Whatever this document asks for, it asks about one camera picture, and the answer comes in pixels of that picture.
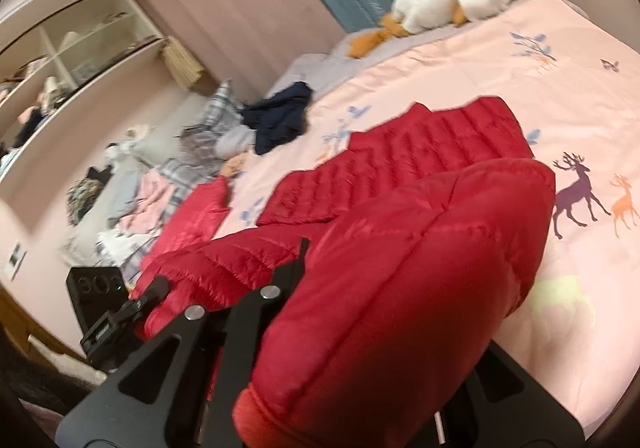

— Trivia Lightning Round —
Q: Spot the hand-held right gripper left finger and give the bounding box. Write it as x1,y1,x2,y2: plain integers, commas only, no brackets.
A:
54,237,309,448

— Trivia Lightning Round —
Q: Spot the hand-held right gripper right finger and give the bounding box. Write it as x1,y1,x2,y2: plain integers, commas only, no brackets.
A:
434,340,587,448

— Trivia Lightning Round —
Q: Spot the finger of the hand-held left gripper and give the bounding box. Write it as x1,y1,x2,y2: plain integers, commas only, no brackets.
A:
129,276,171,316

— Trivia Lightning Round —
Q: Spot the red down jacket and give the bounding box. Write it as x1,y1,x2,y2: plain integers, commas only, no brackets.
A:
129,95,557,448

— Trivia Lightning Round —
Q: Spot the person's left forearm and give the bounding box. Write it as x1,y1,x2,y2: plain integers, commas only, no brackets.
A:
0,328,108,434

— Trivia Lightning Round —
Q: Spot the pile of pink clothes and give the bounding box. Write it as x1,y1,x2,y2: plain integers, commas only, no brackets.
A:
122,173,176,235

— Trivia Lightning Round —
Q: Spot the bright red puffy garment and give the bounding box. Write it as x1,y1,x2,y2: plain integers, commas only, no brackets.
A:
142,175,232,274

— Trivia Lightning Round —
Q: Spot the camouflage patterned bag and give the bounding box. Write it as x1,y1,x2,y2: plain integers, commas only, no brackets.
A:
66,178,103,226

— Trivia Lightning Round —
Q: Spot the small orange cloth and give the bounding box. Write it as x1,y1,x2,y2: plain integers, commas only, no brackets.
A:
220,153,249,179

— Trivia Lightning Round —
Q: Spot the plain grey garment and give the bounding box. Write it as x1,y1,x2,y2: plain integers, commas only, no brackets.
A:
215,125,258,156

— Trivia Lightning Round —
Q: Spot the white fluffy cloth pile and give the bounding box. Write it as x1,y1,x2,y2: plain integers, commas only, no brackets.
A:
105,124,152,160

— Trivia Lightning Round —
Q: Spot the navy blue garment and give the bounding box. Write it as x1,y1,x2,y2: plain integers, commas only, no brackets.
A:
240,81,313,156

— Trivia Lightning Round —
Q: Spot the grey plaid cloth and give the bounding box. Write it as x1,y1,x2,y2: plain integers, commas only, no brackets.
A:
155,80,246,189

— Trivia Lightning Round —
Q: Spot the tan woven straw bag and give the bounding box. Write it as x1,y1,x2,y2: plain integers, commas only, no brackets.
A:
161,37,206,88

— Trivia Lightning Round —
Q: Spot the pink printed blanket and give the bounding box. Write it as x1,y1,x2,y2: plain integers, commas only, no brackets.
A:
215,0,640,439

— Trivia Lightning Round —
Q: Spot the white wall socket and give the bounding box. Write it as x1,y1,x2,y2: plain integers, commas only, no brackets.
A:
5,242,27,281

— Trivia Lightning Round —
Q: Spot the white wall shelf unit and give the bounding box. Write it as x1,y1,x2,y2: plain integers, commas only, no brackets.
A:
0,0,166,229

